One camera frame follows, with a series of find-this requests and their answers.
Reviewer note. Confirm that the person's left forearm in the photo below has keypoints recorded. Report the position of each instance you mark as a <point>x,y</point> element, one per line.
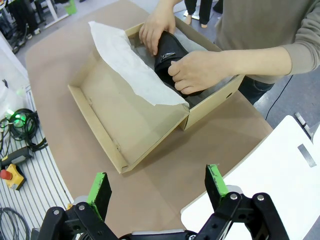
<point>260,61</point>

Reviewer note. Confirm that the green bin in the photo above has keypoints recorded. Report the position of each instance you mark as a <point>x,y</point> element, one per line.
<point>71,6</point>

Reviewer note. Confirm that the brown cardboard shoe box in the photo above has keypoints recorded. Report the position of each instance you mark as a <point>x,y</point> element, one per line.
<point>120,112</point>

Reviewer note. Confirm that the person's right hand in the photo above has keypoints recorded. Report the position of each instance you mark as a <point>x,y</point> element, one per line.
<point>156,27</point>

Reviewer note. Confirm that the person in beige sweater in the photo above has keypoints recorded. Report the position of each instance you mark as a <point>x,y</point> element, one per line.
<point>250,25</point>

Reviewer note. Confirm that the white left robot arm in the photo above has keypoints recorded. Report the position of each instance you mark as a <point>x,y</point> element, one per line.
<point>10,95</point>

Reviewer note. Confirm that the white desk frame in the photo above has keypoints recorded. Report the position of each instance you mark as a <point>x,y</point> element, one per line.
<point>53,10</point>

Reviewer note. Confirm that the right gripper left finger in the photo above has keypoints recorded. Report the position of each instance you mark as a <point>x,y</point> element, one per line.
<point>82,220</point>

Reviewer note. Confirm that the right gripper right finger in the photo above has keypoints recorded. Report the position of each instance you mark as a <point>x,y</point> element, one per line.
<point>240,220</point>

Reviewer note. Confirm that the person's left hand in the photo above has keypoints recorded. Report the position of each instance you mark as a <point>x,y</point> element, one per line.
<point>200,70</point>

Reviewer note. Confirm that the white foam block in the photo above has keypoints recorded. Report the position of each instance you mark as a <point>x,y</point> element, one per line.
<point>262,175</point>

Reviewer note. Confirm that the black leather buckle shoe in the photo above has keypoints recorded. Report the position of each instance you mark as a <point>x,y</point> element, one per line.
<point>172,45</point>

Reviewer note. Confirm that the bystander in black trousers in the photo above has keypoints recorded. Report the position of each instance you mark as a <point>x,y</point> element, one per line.
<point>200,10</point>

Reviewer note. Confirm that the yellow emergency stop button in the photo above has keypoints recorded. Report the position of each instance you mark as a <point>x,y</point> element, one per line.
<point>13,176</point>

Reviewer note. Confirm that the white tissue paper sheet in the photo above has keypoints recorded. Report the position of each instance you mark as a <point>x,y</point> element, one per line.
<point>130,65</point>

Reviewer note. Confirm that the white slatted robot platform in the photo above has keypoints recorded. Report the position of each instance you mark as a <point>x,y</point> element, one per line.
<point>50,175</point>

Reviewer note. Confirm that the grey handheld enabling switch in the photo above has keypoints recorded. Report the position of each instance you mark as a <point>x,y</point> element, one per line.
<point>17,156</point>

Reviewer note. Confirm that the person's right forearm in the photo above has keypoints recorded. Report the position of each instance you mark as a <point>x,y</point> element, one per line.
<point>167,7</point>

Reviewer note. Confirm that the bystander in dark trousers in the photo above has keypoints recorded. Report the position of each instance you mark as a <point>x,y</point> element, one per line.
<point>25,15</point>

